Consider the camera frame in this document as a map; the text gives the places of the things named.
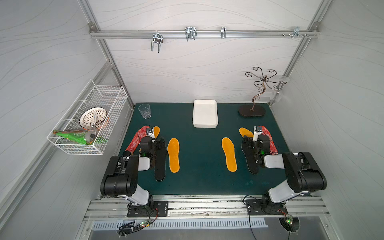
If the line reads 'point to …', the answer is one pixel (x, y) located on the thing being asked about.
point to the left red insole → (141, 133)
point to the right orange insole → (243, 131)
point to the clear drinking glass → (145, 110)
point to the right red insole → (273, 149)
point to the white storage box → (205, 114)
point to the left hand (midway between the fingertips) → (156, 137)
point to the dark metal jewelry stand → (257, 110)
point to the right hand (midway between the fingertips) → (253, 135)
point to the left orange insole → (156, 130)
